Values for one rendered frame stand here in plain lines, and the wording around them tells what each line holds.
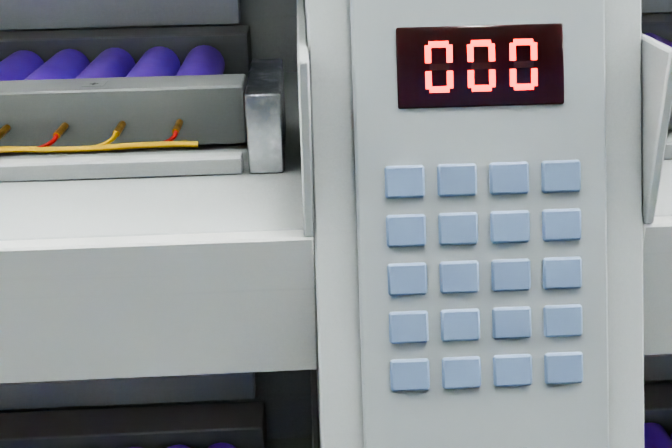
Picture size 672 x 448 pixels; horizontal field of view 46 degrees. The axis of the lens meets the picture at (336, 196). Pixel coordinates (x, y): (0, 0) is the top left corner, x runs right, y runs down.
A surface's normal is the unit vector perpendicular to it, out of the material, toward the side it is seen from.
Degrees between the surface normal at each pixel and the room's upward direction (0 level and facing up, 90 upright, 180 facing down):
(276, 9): 90
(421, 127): 90
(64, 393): 109
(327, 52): 90
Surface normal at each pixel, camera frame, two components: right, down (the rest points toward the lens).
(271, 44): 0.04, 0.07
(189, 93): 0.05, 0.39
